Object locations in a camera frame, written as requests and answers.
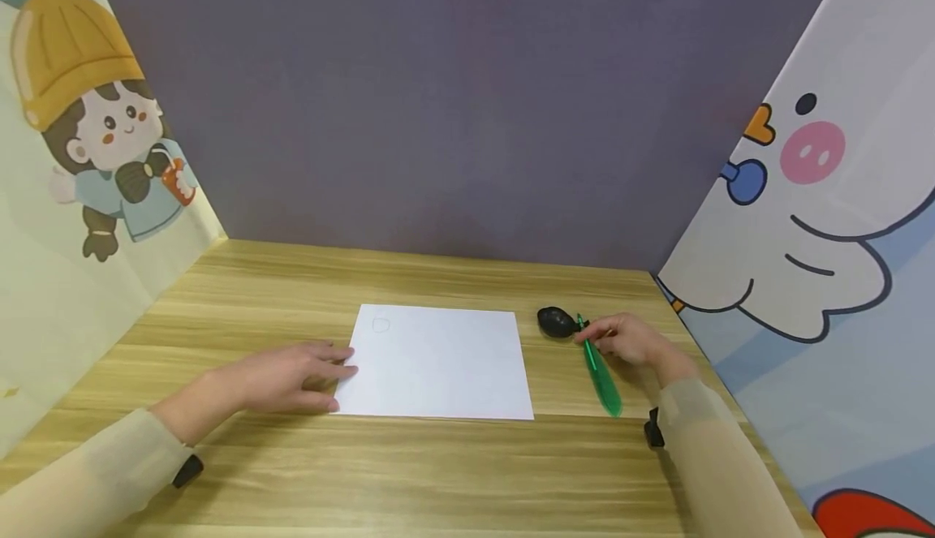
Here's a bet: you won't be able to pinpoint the black oval object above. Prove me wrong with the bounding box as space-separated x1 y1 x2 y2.
536 306 584 340

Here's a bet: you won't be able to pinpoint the person's left forearm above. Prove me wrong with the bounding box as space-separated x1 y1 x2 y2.
0 379 227 538

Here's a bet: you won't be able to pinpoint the person's left hand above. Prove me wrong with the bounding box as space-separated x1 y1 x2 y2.
206 340 360 416

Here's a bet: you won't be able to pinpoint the white paper sheet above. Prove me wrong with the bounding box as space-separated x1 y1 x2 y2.
332 303 536 422

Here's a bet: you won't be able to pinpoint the green pen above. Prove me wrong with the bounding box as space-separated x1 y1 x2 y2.
576 314 624 419

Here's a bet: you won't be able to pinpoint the person's right hand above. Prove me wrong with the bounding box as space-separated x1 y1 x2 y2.
580 313 696 386

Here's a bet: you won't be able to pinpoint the person's right forearm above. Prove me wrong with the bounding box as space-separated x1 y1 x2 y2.
652 364 811 538

